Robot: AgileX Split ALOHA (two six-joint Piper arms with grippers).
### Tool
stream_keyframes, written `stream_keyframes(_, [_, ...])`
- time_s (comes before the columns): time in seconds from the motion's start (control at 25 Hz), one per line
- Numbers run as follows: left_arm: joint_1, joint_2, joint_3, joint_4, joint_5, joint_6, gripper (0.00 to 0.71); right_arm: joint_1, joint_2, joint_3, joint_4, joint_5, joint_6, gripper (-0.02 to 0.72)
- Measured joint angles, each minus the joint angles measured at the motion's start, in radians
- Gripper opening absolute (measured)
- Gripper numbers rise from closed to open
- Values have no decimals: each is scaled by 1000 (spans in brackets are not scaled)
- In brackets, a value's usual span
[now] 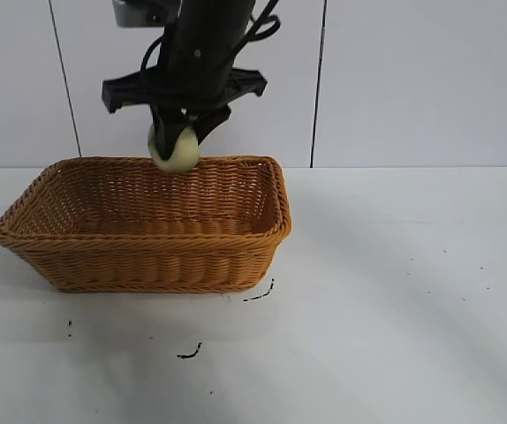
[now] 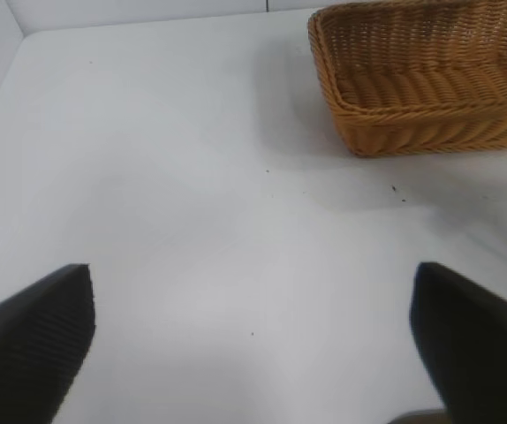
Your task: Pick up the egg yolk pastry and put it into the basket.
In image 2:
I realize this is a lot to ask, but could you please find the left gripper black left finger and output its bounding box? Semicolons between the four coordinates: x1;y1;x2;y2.
0;263;98;424

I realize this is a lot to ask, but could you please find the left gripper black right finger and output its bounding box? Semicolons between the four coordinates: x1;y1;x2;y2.
408;261;507;424

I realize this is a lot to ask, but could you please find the brown woven wicker basket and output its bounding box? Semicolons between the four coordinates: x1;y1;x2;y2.
307;0;507;158

